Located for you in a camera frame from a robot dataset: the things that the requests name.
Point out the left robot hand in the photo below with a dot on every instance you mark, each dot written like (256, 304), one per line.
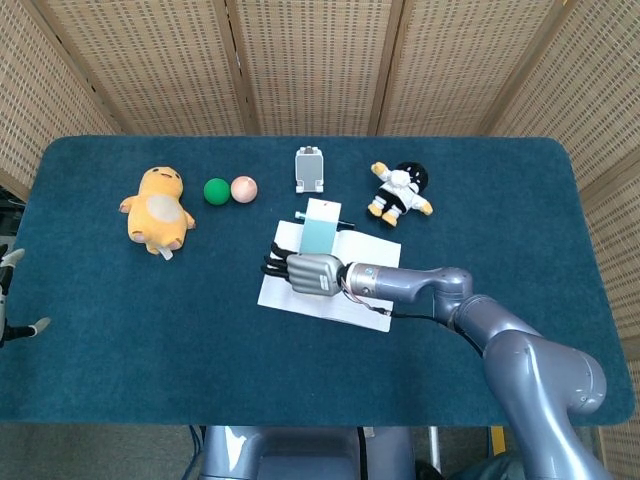
(6, 280)

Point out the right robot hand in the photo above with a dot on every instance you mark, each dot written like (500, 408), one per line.
(315, 274)

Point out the blue white card bookmark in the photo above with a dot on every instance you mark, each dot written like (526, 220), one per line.
(320, 227)

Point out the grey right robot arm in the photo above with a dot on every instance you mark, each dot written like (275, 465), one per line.
(530, 360)

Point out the open lined notebook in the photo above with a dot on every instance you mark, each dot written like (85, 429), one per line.
(370, 250)

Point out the green white marker pen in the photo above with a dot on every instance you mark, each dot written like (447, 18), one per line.
(299, 215)

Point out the white phone stand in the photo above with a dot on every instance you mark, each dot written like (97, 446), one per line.
(310, 167)

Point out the peach pink ball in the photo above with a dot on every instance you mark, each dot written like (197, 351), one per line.
(244, 189)

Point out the black white plush doll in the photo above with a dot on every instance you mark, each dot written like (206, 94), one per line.
(400, 192)

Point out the green ball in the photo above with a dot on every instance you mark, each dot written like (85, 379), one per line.
(217, 191)

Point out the teal table cloth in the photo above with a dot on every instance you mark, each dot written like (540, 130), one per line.
(150, 350)

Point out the yellow plush animal toy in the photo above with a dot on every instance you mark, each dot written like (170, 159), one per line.
(157, 210)

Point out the grey robot torso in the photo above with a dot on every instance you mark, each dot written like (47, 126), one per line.
(300, 455)

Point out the woven wooden folding screen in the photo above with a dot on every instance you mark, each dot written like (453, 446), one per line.
(310, 60)

